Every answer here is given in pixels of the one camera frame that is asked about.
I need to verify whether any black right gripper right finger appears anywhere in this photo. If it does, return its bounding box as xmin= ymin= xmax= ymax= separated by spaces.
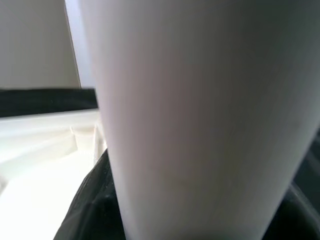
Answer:
xmin=259 ymin=184 xmax=320 ymax=240

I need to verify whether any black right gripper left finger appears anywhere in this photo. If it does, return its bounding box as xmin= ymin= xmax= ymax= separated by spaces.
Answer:
xmin=53 ymin=147 xmax=128 ymax=240

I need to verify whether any white plastic children table top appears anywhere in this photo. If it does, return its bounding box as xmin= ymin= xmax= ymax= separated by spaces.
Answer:
xmin=0 ymin=109 xmax=108 ymax=240

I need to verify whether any black table cloth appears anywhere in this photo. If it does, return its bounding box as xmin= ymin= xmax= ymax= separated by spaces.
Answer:
xmin=0 ymin=86 xmax=320 ymax=201

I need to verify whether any white plastic table leg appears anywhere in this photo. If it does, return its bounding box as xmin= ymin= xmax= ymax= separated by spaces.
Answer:
xmin=82 ymin=0 xmax=320 ymax=240

